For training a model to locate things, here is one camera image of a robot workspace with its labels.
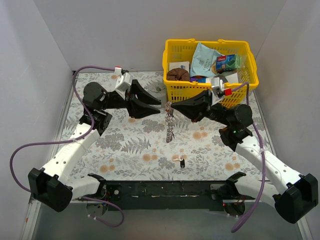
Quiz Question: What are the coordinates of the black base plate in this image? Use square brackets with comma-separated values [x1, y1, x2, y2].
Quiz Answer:
[82, 180, 258, 212]

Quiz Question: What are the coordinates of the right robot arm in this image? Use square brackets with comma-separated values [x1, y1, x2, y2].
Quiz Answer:
[171, 89, 319, 233]

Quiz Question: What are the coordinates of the yellow plastic basket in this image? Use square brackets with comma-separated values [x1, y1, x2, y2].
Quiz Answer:
[162, 38, 259, 102]

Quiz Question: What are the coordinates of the grey paper-wrapped roll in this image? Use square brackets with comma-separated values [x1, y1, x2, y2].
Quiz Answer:
[150, 82, 168, 108]

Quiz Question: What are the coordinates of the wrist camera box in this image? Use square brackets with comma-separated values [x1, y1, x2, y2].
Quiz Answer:
[211, 77, 232, 105]
[114, 72, 133, 99]

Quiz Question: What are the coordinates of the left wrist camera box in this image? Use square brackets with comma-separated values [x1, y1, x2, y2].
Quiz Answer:
[114, 72, 133, 99]

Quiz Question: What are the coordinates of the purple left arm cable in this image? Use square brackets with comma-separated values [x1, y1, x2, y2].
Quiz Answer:
[9, 65, 125, 228]

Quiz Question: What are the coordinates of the white blue bottle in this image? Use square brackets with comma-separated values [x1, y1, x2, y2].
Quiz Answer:
[190, 73, 239, 84]

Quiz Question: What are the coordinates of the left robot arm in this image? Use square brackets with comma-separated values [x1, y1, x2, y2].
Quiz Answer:
[28, 79, 161, 212]

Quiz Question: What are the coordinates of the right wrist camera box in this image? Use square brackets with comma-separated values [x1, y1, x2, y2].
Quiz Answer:
[211, 77, 232, 105]

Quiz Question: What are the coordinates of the green sponge pack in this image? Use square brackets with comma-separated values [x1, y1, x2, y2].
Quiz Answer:
[215, 54, 244, 72]

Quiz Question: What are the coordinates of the floral tablecloth mat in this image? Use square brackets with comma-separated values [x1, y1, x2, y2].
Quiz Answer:
[49, 71, 282, 182]

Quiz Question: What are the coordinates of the light blue chips bag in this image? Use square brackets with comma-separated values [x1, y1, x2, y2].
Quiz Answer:
[189, 42, 223, 78]

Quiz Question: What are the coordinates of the metal disc with keyrings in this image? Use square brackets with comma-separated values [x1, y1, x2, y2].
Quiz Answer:
[165, 101, 174, 143]

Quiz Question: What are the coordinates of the brown round scrunchie item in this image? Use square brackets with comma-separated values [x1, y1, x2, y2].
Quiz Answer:
[166, 68, 190, 82]

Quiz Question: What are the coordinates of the white small box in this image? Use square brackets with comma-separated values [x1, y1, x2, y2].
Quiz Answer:
[168, 61, 190, 72]

